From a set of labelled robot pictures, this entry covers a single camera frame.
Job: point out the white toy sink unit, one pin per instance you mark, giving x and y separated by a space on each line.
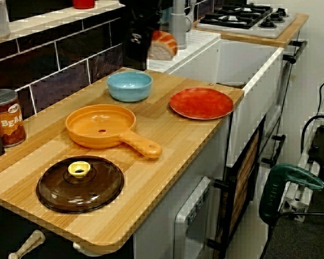
232 59

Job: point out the red plate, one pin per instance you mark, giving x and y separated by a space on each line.
202 103

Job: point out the salmon nigiri sushi toy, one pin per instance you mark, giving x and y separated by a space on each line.
162 47

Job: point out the orange toy frying pan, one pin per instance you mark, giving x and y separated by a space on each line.
97 139

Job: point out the red sauce bottle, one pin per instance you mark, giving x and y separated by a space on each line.
83 4

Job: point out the white round knob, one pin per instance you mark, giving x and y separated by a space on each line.
82 246

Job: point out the light blue bowl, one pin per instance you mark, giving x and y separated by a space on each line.
129 86

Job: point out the teal plastic bin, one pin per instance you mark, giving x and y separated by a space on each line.
167 14

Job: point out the aluminium extrusion piece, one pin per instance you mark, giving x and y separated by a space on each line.
291 205

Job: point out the toy gas stove top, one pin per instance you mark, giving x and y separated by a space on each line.
270 29

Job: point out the grey dishwasher panel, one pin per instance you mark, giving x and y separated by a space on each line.
194 215

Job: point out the grey toy faucet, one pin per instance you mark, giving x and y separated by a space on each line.
182 24

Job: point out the dark grey cabinet post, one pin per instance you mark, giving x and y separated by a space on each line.
136 67

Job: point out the toy beans can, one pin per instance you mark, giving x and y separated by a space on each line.
9 121

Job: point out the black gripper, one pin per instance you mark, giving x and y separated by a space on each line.
140 13

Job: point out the wooden door with black frame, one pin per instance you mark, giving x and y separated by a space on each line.
245 172

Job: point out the brown lid with yellow knob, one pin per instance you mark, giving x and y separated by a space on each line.
81 194

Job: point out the green power tool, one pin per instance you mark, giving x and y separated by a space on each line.
272 189

